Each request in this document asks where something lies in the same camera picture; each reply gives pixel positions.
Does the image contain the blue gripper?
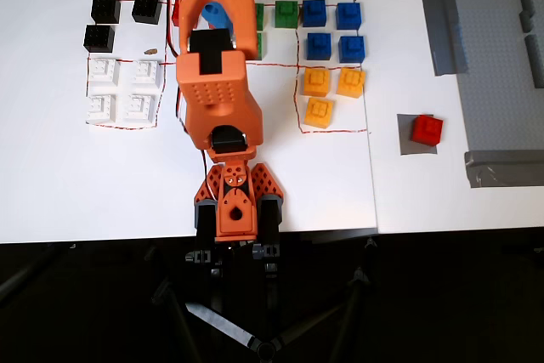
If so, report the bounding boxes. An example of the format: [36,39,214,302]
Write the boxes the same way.
[200,1,235,31]

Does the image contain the grey square tape marker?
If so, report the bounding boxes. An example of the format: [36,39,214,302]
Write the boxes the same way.
[396,113,439,156]

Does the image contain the black grey table clamp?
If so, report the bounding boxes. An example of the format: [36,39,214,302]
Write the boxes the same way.
[185,199,223,277]
[251,194,285,279]

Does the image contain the white stepped lego block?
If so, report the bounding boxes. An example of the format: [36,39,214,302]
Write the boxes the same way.
[122,94,156,124]
[86,94,118,125]
[129,60,165,88]
[87,58,122,88]

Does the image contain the grey lego baseplate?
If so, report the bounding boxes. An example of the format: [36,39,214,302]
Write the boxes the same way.
[436,0,544,154]

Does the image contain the black lego block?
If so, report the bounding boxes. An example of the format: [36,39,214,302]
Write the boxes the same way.
[82,24,116,54]
[90,0,122,26]
[131,0,162,26]

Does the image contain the grey tape strip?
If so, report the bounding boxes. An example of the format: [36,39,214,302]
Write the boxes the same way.
[463,149,544,189]
[420,0,470,77]

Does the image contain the black tripod stand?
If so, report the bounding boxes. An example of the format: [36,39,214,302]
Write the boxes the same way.
[148,237,379,363]

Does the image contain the yellow lego block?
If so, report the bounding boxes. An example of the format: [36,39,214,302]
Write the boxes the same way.
[303,97,335,129]
[303,67,332,98]
[336,66,366,99]

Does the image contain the blue lego block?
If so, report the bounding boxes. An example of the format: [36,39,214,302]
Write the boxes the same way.
[335,1,365,31]
[305,32,333,61]
[337,34,367,65]
[301,0,328,28]

